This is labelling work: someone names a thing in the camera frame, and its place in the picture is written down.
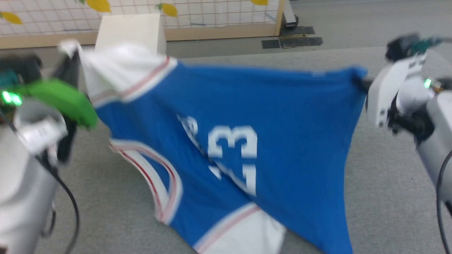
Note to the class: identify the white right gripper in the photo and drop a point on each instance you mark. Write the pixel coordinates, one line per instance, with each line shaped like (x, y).
(386, 91)

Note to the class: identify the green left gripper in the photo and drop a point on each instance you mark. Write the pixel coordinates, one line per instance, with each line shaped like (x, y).
(63, 98)

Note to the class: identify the blue and white basketball jersey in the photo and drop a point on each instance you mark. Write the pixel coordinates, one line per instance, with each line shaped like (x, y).
(282, 134)

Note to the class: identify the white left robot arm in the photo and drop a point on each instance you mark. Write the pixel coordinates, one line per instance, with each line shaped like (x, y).
(24, 176)

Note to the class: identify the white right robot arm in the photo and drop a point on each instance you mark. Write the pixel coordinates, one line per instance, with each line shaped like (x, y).
(436, 134)

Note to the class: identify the small white box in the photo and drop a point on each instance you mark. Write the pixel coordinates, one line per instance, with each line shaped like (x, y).
(130, 31)

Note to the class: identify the black floor plate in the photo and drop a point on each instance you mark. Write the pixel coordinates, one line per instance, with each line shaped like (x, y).
(293, 39)

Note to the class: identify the grey metal board foot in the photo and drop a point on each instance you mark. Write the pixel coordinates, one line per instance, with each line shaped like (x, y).
(290, 16)

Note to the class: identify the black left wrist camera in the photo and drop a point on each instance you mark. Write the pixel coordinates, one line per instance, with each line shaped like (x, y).
(19, 70)

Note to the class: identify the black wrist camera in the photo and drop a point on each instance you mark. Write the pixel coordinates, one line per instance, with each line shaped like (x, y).
(406, 46)
(19, 70)

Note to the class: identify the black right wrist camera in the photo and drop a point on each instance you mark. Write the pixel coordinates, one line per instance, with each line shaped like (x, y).
(406, 46)

